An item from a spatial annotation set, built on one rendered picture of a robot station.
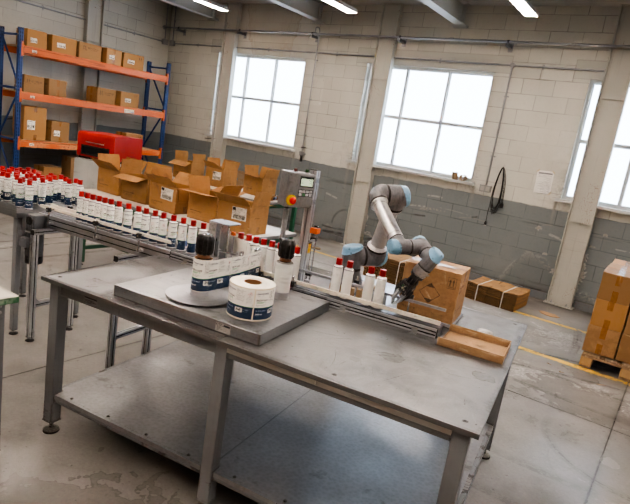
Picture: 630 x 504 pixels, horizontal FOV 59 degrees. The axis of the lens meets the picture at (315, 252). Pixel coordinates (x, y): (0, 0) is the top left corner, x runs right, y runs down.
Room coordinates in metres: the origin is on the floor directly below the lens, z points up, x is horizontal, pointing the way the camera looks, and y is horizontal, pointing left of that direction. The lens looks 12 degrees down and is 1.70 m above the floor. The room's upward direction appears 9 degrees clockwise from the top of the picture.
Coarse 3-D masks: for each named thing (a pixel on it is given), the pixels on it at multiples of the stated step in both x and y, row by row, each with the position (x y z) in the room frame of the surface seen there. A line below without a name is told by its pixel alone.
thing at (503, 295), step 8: (472, 280) 6.78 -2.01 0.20; (480, 280) 6.85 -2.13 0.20; (488, 280) 6.92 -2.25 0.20; (472, 288) 6.63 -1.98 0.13; (480, 288) 6.57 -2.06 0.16; (488, 288) 6.51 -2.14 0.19; (496, 288) 6.52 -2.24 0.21; (504, 288) 6.61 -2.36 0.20; (512, 288) 6.67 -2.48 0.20; (520, 288) 6.73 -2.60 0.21; (472, 296) 6.62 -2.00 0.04; (480, 296) 6.57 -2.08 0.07; (488, 296) 6.50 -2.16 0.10; (496, 296) 6.44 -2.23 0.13; (504, 296) 6.40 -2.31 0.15; (512, 296) 6.35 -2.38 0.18; (520, 296) 6.40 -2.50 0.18; (528, 296) 6.72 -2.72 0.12; (496, 304) 6.44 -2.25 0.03; (504, 304) 6.39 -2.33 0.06; (512, 304) 6.34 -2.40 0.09; (520, 304) 6.53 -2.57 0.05
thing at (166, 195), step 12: (156, 168) 5.15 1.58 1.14; (168, 168) 5.29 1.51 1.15; (156, 180) 5.01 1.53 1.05; (168, 180) 4.89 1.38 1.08; (180, 180) 5.30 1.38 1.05; (156, 192) 5.05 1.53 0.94; (168, 192) 4.98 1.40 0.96; (180, 192) 4.95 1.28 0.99; (156, 204) 5.04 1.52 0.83; (168, 204) 4.97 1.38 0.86; (180, 204) 4.98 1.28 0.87
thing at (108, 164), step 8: (96, 160) 5.50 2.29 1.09; (104, 160) 5.68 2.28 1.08; (112, 160) 5.76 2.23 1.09; (128, 160) 5.50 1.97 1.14; (136, 160) 5.57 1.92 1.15; (104, 168) 5.56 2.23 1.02; (112, 168) 5.46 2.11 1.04; (120, 168) 5.44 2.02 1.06; (128, 168) 5.51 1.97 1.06; (136, 168) 5.60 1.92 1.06; (104, 176) 5.56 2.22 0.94; (104, 184) 5.55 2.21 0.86; (112, 184) 5.49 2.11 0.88; (120, 184) 5.45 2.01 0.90; (112, 192) 5.48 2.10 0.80; (120, 192) 5.46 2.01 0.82
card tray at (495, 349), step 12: (444, 336) 2.57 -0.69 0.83; (456, 336) 2.60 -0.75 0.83; (468, 336) 2.63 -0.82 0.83; (480, 336) 2.61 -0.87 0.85; (492, 336) 2.59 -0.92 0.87; (456, 348) 2.41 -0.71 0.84; (468, 348) 2.39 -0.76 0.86; (480, 348) 2.48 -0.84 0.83; (492, 348) 2.51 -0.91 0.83; (504, 348) 2.53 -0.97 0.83; (492, 360) 2.34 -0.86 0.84
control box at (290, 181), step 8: (288, 176) 2.96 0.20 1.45; (296, 176) 2.98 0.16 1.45; (304, 176) 3.00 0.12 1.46; (312, 176) 3.03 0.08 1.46; (280, 184) 3.03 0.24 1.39; (288, 184) 2.96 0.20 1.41; (296, 184) 2.98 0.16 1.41; (280, 192) 3.02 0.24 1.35; (288, 192) 2.96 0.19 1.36; (296, 192) 2.99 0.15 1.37; (280, 200) 3.01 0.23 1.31; (288, 200) 2.96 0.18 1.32; (296, 200) 2.99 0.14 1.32; (304, 200) 3.01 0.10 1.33
